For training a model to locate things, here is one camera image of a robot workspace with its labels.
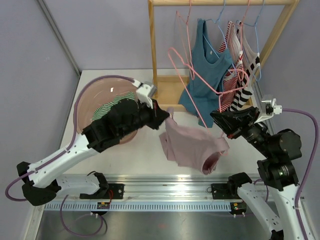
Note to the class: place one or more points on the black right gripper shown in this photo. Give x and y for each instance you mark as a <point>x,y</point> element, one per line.
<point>236,122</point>

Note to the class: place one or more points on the teal blue tank top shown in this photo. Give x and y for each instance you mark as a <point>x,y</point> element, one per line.
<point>200,98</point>

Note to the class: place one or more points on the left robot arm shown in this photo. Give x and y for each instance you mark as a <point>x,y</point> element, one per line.
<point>45,179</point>

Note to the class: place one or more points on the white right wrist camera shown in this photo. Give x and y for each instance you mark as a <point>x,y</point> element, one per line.
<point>269,108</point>

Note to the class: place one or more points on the pink plastic basin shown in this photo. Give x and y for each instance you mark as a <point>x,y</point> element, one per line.
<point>94,94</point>

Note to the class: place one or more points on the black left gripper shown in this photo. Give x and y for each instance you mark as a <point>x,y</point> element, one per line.
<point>158,115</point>

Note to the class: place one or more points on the black mounting plate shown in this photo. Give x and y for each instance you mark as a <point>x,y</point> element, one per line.
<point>226,191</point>
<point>114,191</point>

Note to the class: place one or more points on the blue wire hanger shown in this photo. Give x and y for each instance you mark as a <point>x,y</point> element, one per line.
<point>258,74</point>
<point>218,23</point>

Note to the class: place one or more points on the red striped tank top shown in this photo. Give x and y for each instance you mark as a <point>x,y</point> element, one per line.
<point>230,82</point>

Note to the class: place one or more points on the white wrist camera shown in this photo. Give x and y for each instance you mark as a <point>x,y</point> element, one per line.
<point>145,91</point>
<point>269,108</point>

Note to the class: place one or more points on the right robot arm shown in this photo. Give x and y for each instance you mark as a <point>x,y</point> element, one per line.
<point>276,171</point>

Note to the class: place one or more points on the green striped tank top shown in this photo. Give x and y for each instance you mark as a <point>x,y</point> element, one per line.
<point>105,108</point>

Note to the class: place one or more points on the wooden clothes rack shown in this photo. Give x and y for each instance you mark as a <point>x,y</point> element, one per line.
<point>169,87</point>

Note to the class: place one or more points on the black white striped tank top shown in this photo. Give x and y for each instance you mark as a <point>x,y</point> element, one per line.
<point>251,62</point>

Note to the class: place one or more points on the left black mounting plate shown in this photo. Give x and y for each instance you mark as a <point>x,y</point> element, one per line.
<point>114,191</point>

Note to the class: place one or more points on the slotted cable duct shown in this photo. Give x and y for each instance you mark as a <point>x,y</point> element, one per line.
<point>139,206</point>

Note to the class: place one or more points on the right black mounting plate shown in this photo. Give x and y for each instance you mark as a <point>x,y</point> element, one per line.
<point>226,191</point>

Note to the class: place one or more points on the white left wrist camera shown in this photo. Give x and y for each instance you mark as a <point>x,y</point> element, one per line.
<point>145,91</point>

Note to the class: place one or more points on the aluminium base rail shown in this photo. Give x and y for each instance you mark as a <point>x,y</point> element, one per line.
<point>150,188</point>

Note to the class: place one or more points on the mauve pink tank top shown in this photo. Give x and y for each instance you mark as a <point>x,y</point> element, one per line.
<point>191,147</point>

